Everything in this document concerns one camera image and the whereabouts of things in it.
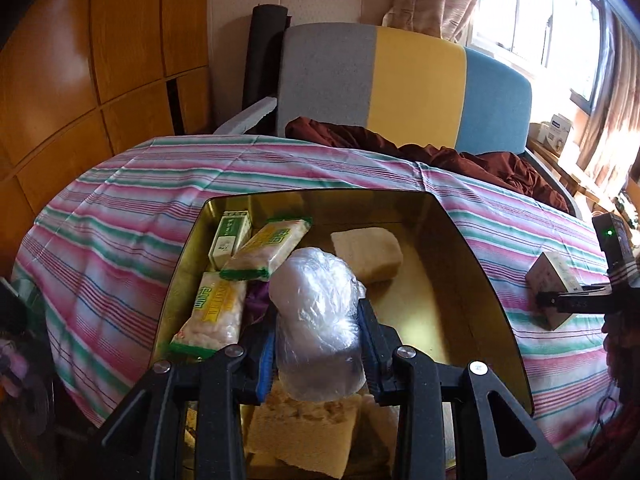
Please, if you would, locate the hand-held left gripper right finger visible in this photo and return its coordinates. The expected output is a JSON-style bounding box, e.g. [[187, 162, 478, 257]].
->
[[357, 297, 576, 480]]

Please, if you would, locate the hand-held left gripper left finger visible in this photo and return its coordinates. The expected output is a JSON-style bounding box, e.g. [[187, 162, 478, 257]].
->
[[100, 330, 277, 480]]

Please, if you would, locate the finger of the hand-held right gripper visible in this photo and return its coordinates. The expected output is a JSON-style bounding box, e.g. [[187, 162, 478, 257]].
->
[[535, 284, 613, 317]]

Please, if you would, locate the beige cardboard box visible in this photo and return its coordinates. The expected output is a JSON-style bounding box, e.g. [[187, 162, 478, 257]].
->
[[525, 251, 583, 331]]

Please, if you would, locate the tan sponge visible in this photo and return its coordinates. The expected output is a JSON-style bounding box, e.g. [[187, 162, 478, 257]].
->
[[246, 385, 362, 480], [331, 227, 404, 286]]

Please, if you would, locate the clear plastic bag bundle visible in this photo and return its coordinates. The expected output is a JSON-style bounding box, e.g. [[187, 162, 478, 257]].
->
[[269, 246, 368, 402]]

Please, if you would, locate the plain purple packet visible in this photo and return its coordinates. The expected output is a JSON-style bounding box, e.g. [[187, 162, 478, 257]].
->
[[242, 282, 281, 331]]

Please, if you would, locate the rice snack packet green label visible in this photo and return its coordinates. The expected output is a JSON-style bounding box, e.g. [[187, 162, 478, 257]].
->
[[220, 217, 313, 282], [169, 271, 248, 361]]

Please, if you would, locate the gold tin box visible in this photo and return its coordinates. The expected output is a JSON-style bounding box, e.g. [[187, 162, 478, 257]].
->
[[150, 190, 535, 480]]

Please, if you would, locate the small green box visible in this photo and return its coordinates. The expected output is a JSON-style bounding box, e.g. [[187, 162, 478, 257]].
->
[[207, 210, 253, 271]]

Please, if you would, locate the person's right forearm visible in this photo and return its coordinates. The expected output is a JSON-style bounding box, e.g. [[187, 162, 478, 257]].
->
[[600, 314, 640, 411]]

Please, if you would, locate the wooden side table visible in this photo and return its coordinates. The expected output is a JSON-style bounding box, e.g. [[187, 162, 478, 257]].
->
[[527, 135, 617, 211]]

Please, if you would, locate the white box with blue label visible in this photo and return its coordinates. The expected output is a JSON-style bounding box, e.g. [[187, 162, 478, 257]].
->
[[542, 114, 575, 153]]

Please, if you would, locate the dark red cloth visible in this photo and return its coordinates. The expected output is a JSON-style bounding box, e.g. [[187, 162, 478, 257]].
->
[[285, 116, 571, 211]]

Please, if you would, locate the striped tablecloth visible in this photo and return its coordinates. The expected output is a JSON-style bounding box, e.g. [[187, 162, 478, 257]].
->
[[11, 135, 626, 456]]

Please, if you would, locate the window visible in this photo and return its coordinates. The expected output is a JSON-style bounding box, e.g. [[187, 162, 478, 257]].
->
[[470, 0, 608, 111]]

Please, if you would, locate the grey yellow blue chair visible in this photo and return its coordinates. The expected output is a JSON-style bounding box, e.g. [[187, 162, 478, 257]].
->
[[215, 22, 583, 217]]

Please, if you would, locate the black rolled mat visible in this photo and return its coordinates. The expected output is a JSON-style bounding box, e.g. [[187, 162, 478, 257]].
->
[[242, 4, 291, 112]]

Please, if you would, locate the wooden wardrobe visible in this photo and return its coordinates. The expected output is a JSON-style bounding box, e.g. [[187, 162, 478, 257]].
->
[[0, 0, 213, 271]]

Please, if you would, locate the black cable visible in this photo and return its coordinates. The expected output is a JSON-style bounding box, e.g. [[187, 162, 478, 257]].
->
[[587, 394, 623, 463]]

